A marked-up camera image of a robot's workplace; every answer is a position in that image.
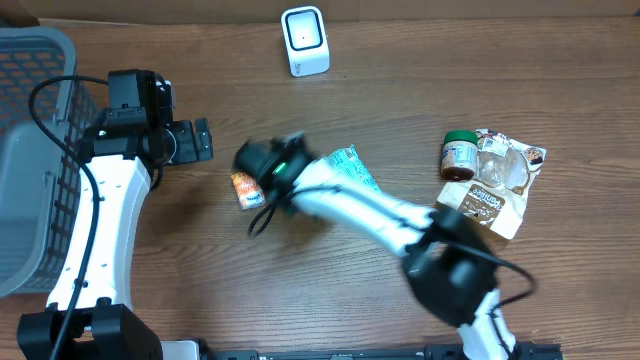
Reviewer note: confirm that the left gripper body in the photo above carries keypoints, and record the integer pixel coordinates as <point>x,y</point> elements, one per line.
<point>184,135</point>

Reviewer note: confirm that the orange small packet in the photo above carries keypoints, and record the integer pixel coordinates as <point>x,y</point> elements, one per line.
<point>248,192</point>

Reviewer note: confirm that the teal long snack packet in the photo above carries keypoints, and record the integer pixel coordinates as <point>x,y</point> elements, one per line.
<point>348,162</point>

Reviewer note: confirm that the green-lidded jar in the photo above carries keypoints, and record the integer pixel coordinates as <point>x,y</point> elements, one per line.
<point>459,155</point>

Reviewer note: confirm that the beige brown snack pouch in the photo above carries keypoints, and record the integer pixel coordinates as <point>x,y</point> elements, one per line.
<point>496,197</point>

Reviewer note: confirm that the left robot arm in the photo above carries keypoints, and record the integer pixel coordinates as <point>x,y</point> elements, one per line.
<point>121,158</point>

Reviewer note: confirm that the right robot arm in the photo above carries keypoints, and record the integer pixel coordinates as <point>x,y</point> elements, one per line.
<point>449,268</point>

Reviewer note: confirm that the white barcode scanner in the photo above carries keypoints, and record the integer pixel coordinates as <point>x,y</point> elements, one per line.
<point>305,41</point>

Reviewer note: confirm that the grey plastic shopping basket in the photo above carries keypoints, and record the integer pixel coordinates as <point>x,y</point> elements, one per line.
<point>39,182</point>

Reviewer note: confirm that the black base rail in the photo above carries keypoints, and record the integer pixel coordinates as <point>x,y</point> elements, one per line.
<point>527,351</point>

